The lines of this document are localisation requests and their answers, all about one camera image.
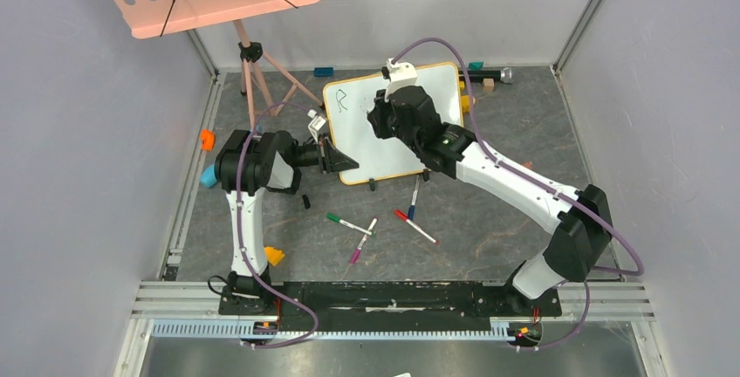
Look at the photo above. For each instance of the small orange clip toy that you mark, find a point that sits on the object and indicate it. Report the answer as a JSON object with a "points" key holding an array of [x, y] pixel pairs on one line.
{"points": [[208, 140]]}

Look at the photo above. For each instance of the red-capped marker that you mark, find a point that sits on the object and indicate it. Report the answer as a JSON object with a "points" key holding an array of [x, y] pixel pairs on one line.
{"points": [[415, 226]]}

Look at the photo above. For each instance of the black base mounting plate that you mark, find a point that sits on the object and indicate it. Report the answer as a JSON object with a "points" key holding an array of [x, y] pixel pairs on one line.
{"points": [[387, 306]]}

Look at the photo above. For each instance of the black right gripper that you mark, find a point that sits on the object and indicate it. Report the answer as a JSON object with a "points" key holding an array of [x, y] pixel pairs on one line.
{"points": [[380, 118]]}

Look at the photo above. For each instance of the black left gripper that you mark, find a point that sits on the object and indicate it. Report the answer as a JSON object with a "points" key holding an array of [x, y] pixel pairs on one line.
{"points": [[331, 159]]}

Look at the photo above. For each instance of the blue-capped marker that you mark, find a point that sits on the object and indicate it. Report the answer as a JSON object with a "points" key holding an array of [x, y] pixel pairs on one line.
{"points": [[412, 205]]}

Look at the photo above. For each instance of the black handheld microphone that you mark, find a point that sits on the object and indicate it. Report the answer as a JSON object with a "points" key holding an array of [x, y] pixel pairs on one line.
{"points": [[503, 75]]}

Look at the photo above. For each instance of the magenta-capped marker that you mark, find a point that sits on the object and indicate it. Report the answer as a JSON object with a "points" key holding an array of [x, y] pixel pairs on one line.
{"points": [[362, 242]]}

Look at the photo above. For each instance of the orange wedge block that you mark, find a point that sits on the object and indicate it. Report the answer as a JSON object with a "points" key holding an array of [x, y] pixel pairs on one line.
{"points": [[273, 255]]}

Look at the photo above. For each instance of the blue toy microphone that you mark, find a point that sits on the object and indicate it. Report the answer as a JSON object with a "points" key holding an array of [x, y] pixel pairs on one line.
{"points": [[208, 178]]}

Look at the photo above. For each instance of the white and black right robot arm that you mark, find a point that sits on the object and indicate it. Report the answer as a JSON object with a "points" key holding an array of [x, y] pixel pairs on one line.
{"points": [[576, 219]]}

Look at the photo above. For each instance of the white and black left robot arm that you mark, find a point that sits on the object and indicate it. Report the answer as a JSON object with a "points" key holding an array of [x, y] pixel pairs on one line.
{"points": [[247, 168]]}

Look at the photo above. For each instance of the wooden cube block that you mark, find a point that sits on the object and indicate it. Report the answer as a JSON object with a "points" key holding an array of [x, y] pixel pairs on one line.
{"points": [[488, 85]]}

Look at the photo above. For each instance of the dark blue brick block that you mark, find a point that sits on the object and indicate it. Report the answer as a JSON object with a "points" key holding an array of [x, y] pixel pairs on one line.
{"points": [[323, 72]]}

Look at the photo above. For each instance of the green-capped marker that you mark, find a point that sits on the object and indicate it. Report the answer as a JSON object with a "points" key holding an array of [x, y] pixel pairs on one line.
{"points": [[336, 219]]}

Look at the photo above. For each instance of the yellow round block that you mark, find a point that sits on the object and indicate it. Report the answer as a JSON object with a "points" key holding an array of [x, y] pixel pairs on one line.
{"points": [[467, 102]]}

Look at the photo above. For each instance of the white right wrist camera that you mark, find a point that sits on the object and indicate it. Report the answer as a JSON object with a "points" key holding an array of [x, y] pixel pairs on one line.
{"points": [[398, 75]]}

